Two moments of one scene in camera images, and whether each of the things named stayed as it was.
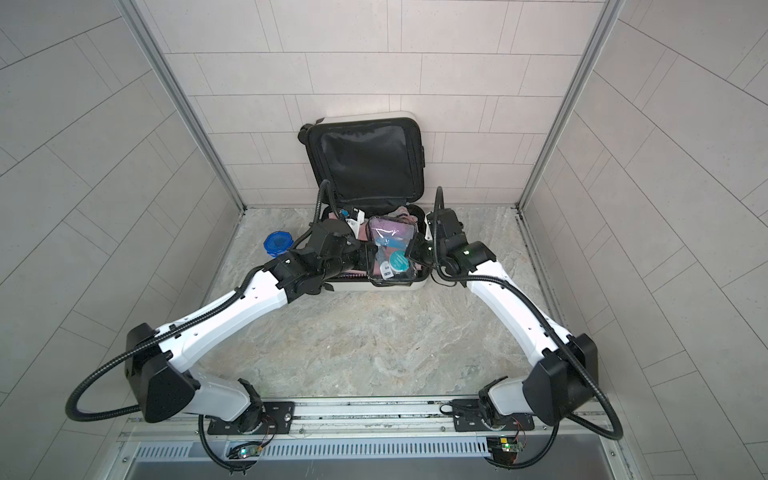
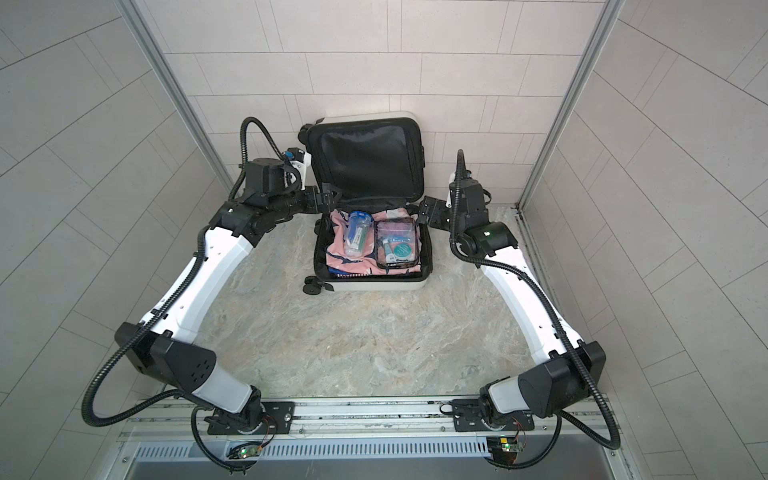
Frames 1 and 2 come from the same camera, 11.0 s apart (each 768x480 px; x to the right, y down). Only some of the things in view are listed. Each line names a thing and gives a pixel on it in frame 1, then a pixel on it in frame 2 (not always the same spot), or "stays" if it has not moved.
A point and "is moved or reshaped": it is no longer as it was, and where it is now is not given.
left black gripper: [358, 245] -> [323, 204]
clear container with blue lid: [278, 243] -> [358, 225]
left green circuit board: [248, 451] stays
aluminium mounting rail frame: [375, 438] stays
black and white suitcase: [368, 167] stays
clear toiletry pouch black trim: [387, 259] is moved or reshaped
